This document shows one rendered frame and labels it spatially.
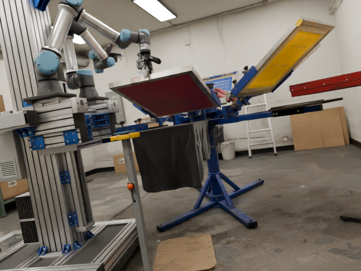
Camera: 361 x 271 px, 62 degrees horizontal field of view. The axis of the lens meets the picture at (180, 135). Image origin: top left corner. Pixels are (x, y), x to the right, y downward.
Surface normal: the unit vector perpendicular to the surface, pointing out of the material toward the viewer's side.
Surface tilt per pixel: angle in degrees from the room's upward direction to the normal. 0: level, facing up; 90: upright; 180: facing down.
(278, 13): 90
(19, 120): 90
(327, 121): 78
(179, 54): 90
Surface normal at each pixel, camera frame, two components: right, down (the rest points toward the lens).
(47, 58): 0.42, 0.10
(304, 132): -0.33, -0.11
